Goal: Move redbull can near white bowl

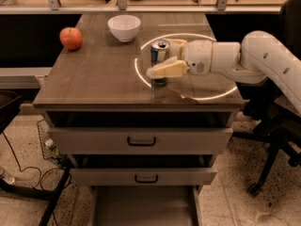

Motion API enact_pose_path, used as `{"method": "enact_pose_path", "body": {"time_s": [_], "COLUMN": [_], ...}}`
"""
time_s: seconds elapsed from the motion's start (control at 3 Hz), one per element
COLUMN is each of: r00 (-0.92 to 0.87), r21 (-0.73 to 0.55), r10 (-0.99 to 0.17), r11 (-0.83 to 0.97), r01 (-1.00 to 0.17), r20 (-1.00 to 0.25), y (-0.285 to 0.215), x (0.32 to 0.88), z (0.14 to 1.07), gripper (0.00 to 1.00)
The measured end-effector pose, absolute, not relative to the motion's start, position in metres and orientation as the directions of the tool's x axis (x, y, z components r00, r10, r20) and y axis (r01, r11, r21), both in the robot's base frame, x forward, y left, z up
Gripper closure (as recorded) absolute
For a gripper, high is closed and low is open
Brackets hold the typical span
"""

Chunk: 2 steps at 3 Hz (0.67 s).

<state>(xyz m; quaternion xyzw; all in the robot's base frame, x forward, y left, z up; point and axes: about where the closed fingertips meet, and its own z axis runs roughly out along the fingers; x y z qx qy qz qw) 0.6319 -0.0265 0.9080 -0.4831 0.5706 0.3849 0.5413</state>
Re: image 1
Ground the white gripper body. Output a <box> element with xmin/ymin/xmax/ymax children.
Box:
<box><xmin>182</xmin><ymin>40</ymin><xmax>213</xmax><ymax>75</ymax></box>

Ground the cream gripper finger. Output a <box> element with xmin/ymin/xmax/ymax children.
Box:
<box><xmin>167</xmin><ymin>39</ymin><xmax>187</xmax><ymax>59</ymax></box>
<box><xmin>146</xmin><ymin>56</ymin><xmax>189</xmax><ymax>79</ymax></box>

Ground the redbull can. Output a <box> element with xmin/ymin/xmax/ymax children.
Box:
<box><xmin>150</xmin><ymin>39</ymin><xmax>169</xmax><ymax>87</ymax></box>

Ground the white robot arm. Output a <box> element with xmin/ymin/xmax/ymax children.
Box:
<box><xmin>147</xmin><ymin>31</ymin><xmax>301</xmax><ymax>113</ymax></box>

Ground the white bowl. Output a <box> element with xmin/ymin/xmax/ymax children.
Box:
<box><xmin>107</xmin><ymin>15</ymin><xmax>141</xmax><ymax>42</ymax></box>

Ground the grey drawer cabinet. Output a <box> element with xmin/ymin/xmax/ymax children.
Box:
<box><xmin>32</xmin><ymin>12</ymin><xmax>245</xmax><ymax>226</ymax></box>

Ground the red apple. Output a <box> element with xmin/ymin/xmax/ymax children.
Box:
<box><xmin>59</xmin><ymin>27</ymin><xmax>83</xmax><ymax>51</ymax></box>

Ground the open bottom drawer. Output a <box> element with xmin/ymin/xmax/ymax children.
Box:
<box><xmin>88</xmin><ymin>186</ymin><xmax>202</xmax><ymax>226</ymax></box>

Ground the black stand at left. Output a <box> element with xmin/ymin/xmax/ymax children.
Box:
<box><xmin>0</xmin><ymin>90</ymin><xmax>71</xmax><ymax>226</ymax></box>

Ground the top drawer black handle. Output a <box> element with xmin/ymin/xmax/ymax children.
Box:
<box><xmin>127</xmin><ymin>137</ymin><xmax>157</xmax><ymax>147</ymax></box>

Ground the drawer black handle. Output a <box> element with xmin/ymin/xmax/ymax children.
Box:
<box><xmin>135</xmin><ymin>175</ymin><xmax>159</xmax><ymax>184</ymax></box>
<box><xmin>127</xmin><ymin>137</ymin><xmax>157</xmax><ymax>147</ymax></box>

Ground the middle drawer black handle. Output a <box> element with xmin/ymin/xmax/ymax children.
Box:
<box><xmin>135</xmin><ymin>175</ymin><xmax>159</xmax><ymax>184</ymax></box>

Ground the metal rail frame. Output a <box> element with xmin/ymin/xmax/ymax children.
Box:
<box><xmin>0</xmin><ymin>0</ymin><xmax>287</xmax><ymax>14</ymax></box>

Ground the wire mesh basket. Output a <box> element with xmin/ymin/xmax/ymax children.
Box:
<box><xmin>37</xmin><ymin>120</ymin><xmax>66</xmax><ymax>167</ymax></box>

